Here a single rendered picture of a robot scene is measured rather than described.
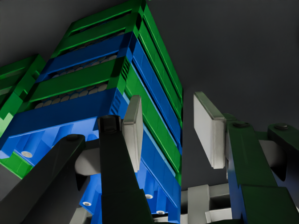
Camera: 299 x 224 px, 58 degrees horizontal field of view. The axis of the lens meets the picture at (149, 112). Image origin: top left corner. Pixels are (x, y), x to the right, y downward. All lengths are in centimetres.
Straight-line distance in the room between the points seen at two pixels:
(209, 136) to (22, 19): 69
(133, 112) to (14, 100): 58
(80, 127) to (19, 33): 42
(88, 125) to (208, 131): 33
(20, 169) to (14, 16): 47
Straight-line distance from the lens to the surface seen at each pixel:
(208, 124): 16
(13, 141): 48
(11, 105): 72
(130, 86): 44
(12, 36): 84
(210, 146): 16
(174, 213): 57
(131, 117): 15
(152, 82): 55
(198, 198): 123
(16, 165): 96
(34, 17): 78
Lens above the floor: 61
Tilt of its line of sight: 44 degrees down
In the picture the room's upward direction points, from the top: 172 degrees counter-clockwise
